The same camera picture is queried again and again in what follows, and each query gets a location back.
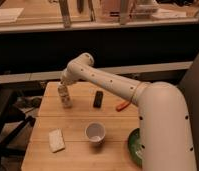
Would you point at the metal frame post left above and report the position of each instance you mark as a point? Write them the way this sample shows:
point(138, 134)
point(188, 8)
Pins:
point(65, 13)

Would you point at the black rectangular device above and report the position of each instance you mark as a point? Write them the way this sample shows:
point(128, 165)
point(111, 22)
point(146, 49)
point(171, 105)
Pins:
point(98, 99)

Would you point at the black chair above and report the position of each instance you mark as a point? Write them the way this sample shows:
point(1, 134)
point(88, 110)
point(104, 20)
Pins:
point(9, 113)

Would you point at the metal frame post right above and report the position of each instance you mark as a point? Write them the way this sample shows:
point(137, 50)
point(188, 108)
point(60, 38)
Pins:
point(123, 11)

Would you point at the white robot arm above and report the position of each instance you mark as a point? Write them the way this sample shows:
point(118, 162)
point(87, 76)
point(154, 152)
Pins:
point(165, 129)

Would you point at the metal frame post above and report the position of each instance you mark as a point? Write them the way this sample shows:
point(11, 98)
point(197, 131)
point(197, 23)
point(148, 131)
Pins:
point(123, 11)
point(65, 13)

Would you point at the white paper sheet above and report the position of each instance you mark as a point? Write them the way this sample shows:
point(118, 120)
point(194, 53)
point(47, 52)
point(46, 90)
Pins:
point(8, 15)

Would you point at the green glass plate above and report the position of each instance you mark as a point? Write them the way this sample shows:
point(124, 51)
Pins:
point(134, 147)

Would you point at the small white bottle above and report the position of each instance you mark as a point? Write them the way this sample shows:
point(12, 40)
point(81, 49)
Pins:
point(64, 96)

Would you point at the orange carrot toy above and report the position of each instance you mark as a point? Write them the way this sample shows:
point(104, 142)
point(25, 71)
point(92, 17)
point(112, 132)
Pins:
point(122, 106)

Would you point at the white paper cup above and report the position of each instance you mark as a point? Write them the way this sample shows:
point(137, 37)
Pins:
point(95, 133)

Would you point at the white sponge block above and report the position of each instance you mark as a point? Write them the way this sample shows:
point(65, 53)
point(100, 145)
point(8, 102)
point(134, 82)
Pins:
point(56, 141)

